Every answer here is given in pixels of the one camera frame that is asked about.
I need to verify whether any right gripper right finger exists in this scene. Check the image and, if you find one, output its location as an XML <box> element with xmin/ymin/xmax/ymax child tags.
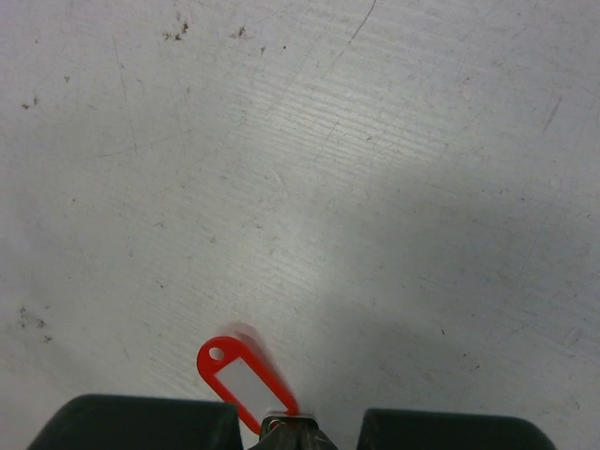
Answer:
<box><xmin>356</xmin><ymin>409</ymin><xmax>556</xmax><ymax>449</ymax></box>

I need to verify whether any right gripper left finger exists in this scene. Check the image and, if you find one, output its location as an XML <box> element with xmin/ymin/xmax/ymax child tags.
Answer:
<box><xmin>39</xmin><ymin>394</ymin><xmax>243</xmax><ymax>449</ymax></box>

